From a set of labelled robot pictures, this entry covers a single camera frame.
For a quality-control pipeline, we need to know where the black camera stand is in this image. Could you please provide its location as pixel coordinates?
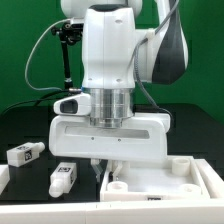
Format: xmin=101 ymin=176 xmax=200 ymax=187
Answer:
xmin=51 ymin=22 xmax=83 ymax=96

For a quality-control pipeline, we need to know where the white U-shaped fence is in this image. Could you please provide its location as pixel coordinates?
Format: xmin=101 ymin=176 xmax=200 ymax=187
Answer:
xmin=0 ymin=159 xmax=224 ymax=224

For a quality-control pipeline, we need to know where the grey camera cable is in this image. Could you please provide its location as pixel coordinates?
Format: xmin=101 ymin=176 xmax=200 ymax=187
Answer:
xmin=24 ymin=18 xmax=72 ymax=92

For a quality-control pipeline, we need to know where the grey camera on stand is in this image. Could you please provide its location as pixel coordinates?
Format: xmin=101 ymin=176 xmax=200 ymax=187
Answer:
xmin=70 ymin=18 xmax=84 ymax=31

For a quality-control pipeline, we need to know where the black cable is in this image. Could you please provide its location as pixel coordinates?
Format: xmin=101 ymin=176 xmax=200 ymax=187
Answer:
xmin=0 ymin=89 xmax=81 ymax=116

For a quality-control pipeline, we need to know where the white square table top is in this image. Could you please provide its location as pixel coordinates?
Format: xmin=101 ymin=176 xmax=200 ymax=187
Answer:
xmin=100 ymin=156 xmax=210 ymax=202

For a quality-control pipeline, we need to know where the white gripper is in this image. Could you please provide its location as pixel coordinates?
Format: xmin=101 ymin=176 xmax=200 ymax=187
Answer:
xmin=49 ymin=93 xmax=170 ymax=182

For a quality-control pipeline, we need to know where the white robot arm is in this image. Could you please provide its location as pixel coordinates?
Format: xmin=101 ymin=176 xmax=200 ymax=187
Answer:
xmin=49 ymin=0 xmax=188 ymax=174

